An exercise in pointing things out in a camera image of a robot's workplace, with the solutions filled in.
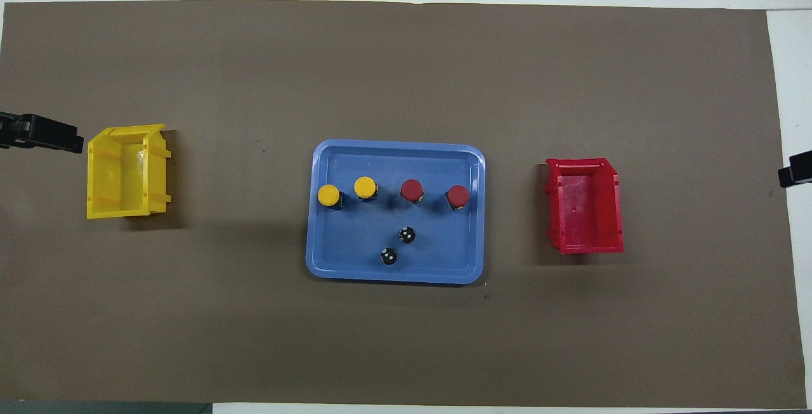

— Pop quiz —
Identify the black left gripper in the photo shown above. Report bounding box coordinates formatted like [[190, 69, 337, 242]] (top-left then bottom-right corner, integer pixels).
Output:
[[0, 112, 84, 154]]

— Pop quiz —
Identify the yellow push button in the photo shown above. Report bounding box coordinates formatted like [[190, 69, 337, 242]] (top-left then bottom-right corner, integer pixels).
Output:
[[353, 176, 380, 203], [317, 184, 346, 210]]

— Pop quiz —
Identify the yellow plastic bin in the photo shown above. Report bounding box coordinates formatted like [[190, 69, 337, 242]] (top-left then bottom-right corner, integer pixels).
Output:
[[86, 124, 172, 220]]

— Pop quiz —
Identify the red plastic bin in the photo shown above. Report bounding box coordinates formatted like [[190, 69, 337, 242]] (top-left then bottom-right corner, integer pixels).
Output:
[[545, 158, 625, 255]]

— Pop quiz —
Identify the blue plastic tray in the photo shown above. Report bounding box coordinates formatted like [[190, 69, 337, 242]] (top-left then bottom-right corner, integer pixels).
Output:
[[305, 139, 487, 285]]

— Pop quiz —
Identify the brown table mat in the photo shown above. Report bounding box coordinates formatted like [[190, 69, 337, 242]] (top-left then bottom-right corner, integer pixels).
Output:
[[0, 0, 808, 410]]

